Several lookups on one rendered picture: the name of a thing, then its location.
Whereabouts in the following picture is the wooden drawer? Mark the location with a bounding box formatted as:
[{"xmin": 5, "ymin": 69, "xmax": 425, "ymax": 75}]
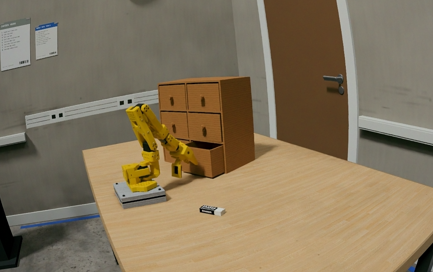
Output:
[
  {"xmin": 161, "ymin": 111, "xmax": 189, "ymax": 138},
  {"xmin": 160, "ymin": 83, "xmax": 187, "ymax": 110},
  {"xmin": 187, "ymin": 82, "xmax": 221, "ymax": 111},
  {"xmin": 181, "ymin": 141, "xmax": 225, "ymax": 178},
  {"xmin": 188, "ymin": 112, "xmax": 223, "ymax": 142},
  {"xmin": 164, "ymin": 138, "xmax": 189, "ymax": 162}
]

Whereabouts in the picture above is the brown wooden chest of drawers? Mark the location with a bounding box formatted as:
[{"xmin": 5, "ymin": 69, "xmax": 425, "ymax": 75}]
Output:
[{"xmin": 158, "ymin": 76, "xmax": 255, "ymax": 174}]

